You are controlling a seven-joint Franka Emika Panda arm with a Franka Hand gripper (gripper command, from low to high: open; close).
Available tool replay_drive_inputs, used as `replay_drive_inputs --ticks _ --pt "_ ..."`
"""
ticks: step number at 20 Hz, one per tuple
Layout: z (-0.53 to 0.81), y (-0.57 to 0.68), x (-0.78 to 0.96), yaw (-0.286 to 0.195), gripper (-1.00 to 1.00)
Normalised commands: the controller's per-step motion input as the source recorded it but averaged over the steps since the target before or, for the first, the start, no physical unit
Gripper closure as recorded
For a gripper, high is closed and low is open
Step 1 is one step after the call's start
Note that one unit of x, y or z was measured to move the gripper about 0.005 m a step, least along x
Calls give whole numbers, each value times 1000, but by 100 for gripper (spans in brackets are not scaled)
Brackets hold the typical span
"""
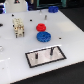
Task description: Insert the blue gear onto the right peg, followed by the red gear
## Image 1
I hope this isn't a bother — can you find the black-framed metal peg base plate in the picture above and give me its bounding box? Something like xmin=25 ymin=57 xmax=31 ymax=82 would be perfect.
xmin=26 ymin=46 xmax=66 ymax=68

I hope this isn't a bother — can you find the blue gear at back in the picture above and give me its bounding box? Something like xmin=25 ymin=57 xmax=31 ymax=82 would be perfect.
xmin=48 ymin=6 xmax=58 ymax=13

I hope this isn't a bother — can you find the right metal peg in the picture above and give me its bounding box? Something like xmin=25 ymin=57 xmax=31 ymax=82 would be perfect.
xmin=49 ymin=47 xmax=54 ymax=56

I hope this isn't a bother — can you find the large blue gear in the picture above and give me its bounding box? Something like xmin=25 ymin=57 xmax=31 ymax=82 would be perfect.
xmin=36 ymin=32 xmax=51 ymax=42

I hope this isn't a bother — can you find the small red gear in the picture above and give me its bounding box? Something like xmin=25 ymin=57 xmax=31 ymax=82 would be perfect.
xmin=36 ymin=23 xmax=46 ymax=31

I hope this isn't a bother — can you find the beige electrical connector block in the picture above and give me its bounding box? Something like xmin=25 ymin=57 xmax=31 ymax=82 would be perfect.
xmin=13 ymin=18 xmax=24 ymax=37

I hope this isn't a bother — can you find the white container at back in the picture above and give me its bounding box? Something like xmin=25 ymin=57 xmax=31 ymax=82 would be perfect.
xmin=5 ymin=0 xmax=27 ymax=13

